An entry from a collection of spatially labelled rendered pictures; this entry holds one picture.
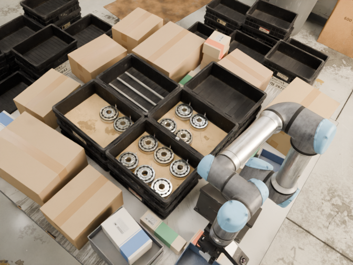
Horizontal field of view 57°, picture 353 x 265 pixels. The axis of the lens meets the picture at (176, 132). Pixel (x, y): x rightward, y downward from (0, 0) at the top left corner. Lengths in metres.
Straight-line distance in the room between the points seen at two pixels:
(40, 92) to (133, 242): 1.02
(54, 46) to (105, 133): 1.24
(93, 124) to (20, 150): 0.39
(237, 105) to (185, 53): 0.48
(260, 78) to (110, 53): 0.96
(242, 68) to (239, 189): 1.31
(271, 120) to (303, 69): 1.77
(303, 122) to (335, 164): 1.89
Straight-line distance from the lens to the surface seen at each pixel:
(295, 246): 2.61
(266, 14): 3.36
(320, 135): 1.21
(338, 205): 2.89
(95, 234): 1.58
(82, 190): 1.61
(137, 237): 1.47
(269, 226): 1.80
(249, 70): 2.17
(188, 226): 1.70
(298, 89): 2.12
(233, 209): 0.91
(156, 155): 1.68
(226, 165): 1.02
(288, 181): 1.44
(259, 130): 1.14
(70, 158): 1.66
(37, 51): 2.85
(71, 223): 1.56
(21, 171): 1.69
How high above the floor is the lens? 2.30
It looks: 55 degrees down
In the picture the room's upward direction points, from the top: 8 degrees clockwise
